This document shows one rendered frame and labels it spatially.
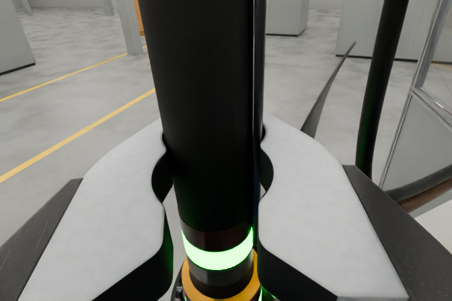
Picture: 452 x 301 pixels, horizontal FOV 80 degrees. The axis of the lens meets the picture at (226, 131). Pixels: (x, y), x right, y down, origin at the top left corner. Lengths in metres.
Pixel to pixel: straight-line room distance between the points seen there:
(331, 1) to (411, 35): 6.95
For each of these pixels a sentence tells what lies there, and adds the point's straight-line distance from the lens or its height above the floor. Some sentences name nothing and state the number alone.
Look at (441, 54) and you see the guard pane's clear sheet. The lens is 1.47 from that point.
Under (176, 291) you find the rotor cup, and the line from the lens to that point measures 0.39.
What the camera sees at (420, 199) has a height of 1.36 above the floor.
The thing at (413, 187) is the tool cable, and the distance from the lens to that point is 0.26.
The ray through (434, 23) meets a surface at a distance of 1.52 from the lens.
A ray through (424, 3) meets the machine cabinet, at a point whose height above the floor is 0.93.
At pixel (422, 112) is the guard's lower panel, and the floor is 0.93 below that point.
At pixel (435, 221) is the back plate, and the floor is 1.18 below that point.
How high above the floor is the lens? 1.52
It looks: 31 degrees down
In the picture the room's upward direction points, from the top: 3 degrees counter-clockwise
